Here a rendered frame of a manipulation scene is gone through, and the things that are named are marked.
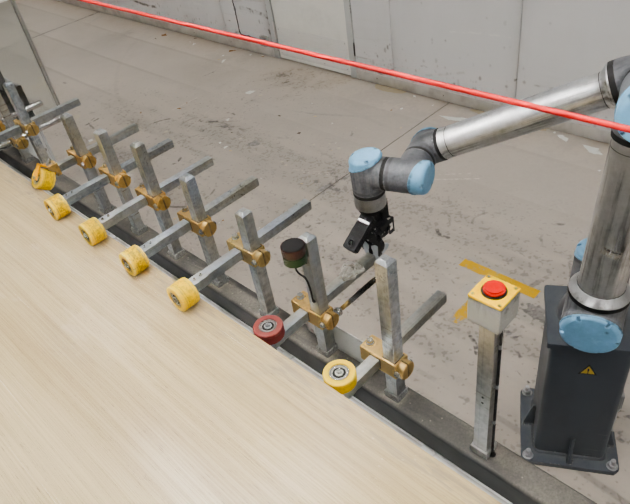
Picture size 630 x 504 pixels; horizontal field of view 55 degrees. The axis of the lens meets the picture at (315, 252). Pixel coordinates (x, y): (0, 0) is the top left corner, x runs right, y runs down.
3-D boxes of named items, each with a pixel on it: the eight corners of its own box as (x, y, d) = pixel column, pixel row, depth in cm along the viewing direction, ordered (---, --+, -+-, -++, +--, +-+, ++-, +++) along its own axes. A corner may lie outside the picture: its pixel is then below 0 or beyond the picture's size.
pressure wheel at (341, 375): (326, 389, 152) (320, 360, 144) (358, 385, 151) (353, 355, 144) (329, 416, 145) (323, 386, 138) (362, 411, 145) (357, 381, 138)
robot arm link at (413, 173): (437, 149, 157) (392, 145, 162) (424, 173, 149) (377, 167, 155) (438, 179, 163) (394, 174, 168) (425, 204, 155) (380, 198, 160)
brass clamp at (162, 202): (152, 193, 212) (147, 181, 209) (174, 205, 204) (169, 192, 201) (137, 201, 209) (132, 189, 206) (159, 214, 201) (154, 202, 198)
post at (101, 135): (144, 235, 238) (100, 126, 208) (149, 238, 236) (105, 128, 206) (137, 239, 237) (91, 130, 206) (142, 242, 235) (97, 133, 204)
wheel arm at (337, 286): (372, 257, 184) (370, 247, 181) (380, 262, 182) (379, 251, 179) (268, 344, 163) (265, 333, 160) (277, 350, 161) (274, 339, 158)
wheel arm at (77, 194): (169, 144, 236) (167, 136, 234) (175, 147, 234) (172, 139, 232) (55, 208, 212) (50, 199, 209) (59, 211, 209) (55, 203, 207)
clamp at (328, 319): (305, 302, 173) (303, 289, 170) (340, 322, 165) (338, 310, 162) (291, 313, 171) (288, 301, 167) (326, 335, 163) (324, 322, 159)
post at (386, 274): (395, 387, 162) (383, 250, 131) (406, 394, 160) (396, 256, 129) (387, 396, 160) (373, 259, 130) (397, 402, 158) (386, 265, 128)
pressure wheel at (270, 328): (276, 337, 168) (268, 308, 160) (296, 351, 163) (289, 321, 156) (254, 355, 164) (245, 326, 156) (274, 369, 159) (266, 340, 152)
